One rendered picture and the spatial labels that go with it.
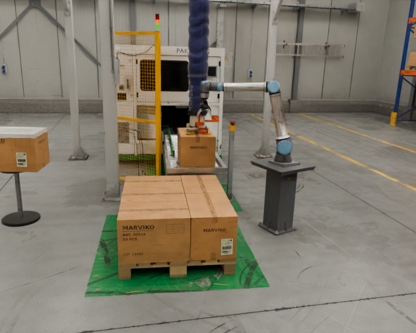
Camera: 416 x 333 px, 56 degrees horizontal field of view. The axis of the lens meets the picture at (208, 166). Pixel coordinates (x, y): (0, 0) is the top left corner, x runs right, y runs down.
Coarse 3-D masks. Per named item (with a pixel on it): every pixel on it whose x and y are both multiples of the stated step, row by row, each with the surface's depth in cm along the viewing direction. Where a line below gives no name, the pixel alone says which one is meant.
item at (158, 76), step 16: (128, 32) 493; (144, 32) 481; (128, 80) 512; (160, 80) 489; (160, 96) 494; (160, 112) 500; (160, 128) 505; (128, 144) 537; (160, 144) 511; (160, 160) 516
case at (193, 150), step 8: (184, 136) 443; (192, 136) 444; (200, 136) 445; (208, 136) 446; (184, 144) 443; (192, 144) 444; (200, 144) 445; (208, 144) 446; (184, 152) 445; (192, 152) 446; (200, 152) 448; (208, 152) 449; (184, 160) 448; (192, 160) 449; (200, 160) 450; (208, 160) 451
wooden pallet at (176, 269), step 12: (120, 264) 327; (132, 264) 328; (144, 264) 330; (156, 264) 331; (168, 264) 333; (180, 264) 334; (192, 264) 336; (204, 264) 338; (216, 264) 339; (228, 264) 341; (120, 276) 330; (180, 276) 337
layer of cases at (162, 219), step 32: (128, 192) 379; (160, 192) 381; (192, 192) 384; (224, 192) 387; (128, 224) 318; (160, 224) 322; (192, 224) 326; (224, 224) 330; (128, 256) 326; (160, 256) 330; (192, 256) 334; (224, 256) 338
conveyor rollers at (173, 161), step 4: (172, 136) 645; (176, 136) 646; (168, 140) 618; (172, 140) 619; (176, 140) 619; (168, 144) 592; (176, 144) 587; (168, 148) 566; (176, 148) 567; (168, 152) 540; (176, 152) 542; (168, 156) 523; (176, 156) 524; (172, 160) 498; (176, 160) 499; (172, 164) 481; (176, 164) 482; (216, 164) 488
